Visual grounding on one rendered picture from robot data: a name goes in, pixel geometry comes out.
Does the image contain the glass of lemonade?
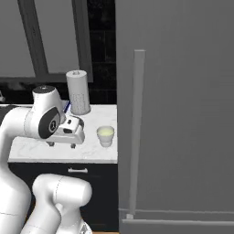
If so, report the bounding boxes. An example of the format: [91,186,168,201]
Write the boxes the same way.
[96,125,115,148]

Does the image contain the black drawer front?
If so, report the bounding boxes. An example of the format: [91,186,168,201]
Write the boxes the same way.
[8,162,119,186]

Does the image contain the grey wall cupboard door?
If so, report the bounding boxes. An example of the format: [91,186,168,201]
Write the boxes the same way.
[0,0,49,79]
[32,0,94,83]

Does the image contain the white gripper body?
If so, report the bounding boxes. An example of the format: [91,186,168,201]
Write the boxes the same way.
[45,122,86,145]

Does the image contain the white paper towel roll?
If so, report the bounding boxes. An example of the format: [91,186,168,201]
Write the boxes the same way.
[66,69,92,116]

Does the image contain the grey fridge bottom drawer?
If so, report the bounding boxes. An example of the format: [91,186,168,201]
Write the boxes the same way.
[119,218,234,234]

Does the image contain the grey fridge door handle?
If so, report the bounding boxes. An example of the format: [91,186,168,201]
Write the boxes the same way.
[128,49,146,216]

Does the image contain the blue and white object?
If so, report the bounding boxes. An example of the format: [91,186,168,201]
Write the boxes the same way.
[62,101,71,114]

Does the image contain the silver drawer handle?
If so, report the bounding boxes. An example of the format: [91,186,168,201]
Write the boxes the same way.
[67,167,89,175]

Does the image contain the grey fridge door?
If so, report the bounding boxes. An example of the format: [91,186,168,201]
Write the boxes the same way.
[114,0,234,213]

